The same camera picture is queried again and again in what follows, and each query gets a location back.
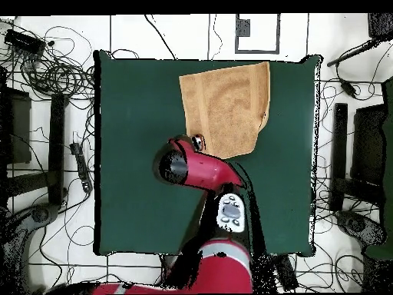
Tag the yellow-orange terry towel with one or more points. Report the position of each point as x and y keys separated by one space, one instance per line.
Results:
x=227 y=107

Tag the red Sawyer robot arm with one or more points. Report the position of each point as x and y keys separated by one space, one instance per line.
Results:
x=208 y=172

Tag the dark flat panel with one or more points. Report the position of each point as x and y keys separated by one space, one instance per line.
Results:
x=18 y=129
x=367 y=144

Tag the dark green tablecloth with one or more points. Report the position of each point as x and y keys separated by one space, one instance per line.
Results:
x=138 y=107

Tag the black power strip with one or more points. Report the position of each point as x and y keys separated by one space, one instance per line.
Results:
x=82 y=167

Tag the black stand leg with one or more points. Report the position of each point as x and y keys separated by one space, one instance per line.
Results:
x=339 y=147
x=56 y=147

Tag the black rectangular device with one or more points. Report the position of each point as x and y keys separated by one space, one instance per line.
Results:
x=287 y=273

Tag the grey chair base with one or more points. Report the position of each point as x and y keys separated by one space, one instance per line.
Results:
x=359 y=227
x=40 y=215

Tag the black power adapter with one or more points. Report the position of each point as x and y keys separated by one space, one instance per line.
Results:
x=348 y=88

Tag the black tripod rod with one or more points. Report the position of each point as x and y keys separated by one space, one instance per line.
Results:
x=353 y=53

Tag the black electronics box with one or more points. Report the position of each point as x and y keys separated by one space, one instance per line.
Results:
x=24 y=41

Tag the dark green fabric object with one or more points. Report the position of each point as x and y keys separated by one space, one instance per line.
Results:
x=388 y=153

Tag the black speckled box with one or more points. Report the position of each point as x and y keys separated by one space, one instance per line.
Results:
x=380 y=26

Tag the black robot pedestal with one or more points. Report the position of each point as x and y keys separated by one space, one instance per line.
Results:
x=167 y=267

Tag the grey rectangular frame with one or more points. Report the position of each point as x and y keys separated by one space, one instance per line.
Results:
x=244 y=27

